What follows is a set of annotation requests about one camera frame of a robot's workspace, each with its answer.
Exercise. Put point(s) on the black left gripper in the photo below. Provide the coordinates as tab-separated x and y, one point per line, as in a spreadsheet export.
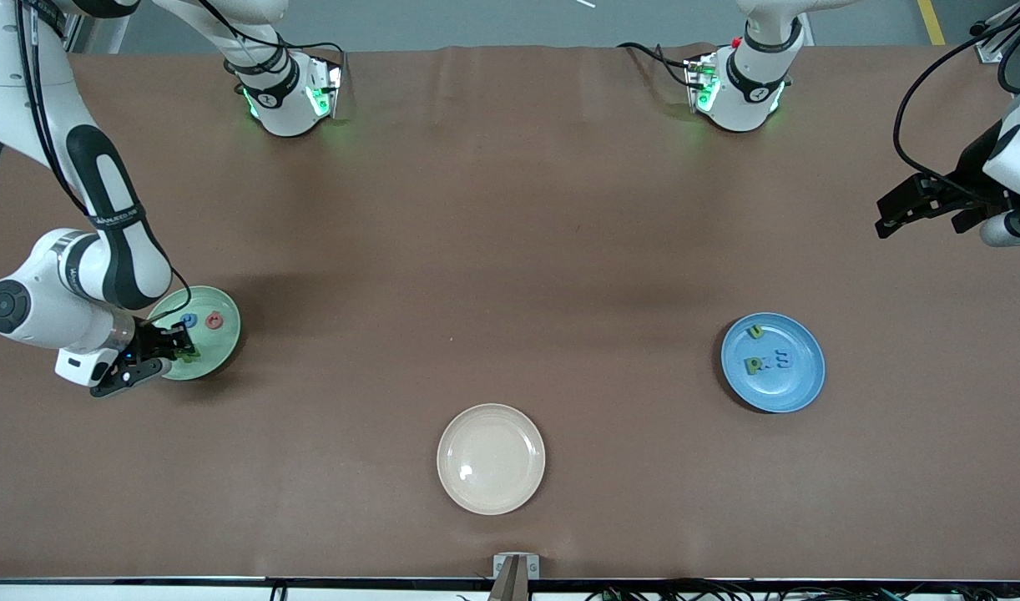
967	184

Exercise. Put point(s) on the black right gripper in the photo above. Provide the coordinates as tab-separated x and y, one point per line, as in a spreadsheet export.
149	338

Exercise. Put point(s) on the green letter N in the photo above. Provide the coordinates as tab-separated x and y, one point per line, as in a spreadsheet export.
195	357

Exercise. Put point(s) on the blue letter c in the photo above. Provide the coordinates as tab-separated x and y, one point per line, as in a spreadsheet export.
189	314

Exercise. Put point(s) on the pink letter Q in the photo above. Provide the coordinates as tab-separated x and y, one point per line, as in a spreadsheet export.
208	320

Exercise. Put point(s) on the blue letter m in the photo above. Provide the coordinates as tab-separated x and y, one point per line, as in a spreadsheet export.
782	360

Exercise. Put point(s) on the green letter u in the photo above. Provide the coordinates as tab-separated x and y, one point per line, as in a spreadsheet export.
751	335

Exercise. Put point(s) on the green letter p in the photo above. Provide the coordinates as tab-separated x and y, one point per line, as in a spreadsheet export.
749	367

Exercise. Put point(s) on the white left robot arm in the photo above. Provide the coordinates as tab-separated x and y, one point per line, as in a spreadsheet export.
748	92

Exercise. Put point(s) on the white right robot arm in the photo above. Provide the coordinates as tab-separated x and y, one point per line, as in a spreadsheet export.
26	300

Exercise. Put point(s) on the green plate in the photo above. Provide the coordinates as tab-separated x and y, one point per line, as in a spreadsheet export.
222	346

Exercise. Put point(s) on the blue plate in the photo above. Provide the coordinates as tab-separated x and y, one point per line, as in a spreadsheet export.
790	392

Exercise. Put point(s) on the beige plate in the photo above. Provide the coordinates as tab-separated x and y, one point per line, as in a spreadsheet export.
491	459

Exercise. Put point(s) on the brown table cover sheet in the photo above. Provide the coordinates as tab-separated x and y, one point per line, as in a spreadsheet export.
510	167

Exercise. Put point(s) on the aluminium corner bracket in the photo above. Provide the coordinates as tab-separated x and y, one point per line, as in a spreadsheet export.
990	50

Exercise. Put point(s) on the aluminium frame beams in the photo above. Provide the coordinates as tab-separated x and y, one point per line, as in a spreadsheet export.
101	33

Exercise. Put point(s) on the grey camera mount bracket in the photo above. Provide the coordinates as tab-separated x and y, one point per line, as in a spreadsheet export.
502	566

